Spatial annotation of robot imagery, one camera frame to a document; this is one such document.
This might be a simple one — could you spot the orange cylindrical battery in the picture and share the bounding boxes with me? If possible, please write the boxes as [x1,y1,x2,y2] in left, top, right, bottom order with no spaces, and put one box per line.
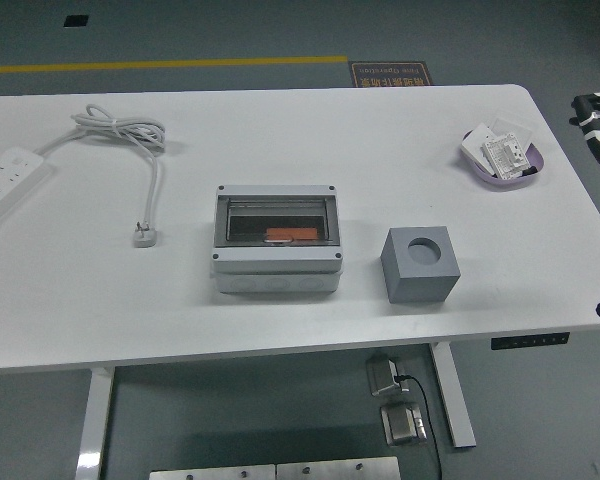
[265,227,320,246]

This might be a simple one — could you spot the grey electrical junction box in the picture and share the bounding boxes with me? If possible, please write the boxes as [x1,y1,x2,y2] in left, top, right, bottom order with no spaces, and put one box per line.
[210,183,344,295]

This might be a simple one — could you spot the transparent hinged box lid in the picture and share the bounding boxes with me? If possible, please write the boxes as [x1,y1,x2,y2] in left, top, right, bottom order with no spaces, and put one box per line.
[213,192,341,250]

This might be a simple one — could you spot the plain white square box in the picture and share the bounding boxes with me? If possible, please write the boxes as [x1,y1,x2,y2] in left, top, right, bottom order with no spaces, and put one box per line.
[460,123,501,176]

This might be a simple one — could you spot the metal floor socket box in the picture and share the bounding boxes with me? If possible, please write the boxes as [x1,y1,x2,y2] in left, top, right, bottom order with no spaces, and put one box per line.
[379,402,428,446]
[365,353,406,398]

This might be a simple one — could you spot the clear plastic bag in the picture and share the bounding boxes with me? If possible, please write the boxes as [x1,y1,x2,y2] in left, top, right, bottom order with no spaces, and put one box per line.
[489,108,537,146]

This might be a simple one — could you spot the purple plastic tray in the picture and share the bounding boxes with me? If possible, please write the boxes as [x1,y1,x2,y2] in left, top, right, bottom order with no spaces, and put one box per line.
[454,128,547,191]

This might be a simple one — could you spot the black table control panel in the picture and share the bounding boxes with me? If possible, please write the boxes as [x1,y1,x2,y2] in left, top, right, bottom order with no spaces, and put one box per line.
[490,332,570,350]

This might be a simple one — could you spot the grey block with round hole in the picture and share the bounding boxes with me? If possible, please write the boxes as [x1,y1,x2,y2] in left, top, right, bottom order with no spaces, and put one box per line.
[379,225,462,305]

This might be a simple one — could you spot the dark floor sign with text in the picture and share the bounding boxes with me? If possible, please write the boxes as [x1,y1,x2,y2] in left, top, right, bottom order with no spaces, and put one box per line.
[348,60,433,89]

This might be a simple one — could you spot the white table leg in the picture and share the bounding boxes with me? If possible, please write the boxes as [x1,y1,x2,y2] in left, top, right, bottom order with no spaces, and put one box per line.
[428,342,477,450]
[75,367,116,480]

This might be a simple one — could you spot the grey metal plate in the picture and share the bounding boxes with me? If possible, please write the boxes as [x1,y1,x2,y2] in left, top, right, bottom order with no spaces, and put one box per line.
[275,455,401,480]
[148,463,276,480]

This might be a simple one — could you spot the white power strip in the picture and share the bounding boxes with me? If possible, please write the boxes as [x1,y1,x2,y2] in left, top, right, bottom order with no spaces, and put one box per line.
[0,145,51,236]

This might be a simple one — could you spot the white labelled switch module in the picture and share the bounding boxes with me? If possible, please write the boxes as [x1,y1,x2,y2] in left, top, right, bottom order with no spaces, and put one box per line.
[481,132,531,180]

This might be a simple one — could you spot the black floor cable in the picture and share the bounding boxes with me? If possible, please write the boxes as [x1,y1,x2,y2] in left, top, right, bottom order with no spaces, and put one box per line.
[394,373,444,480]

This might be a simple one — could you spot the white power cord with plug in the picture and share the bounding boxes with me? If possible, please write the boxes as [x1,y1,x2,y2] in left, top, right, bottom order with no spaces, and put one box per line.
[34,103,167,250]

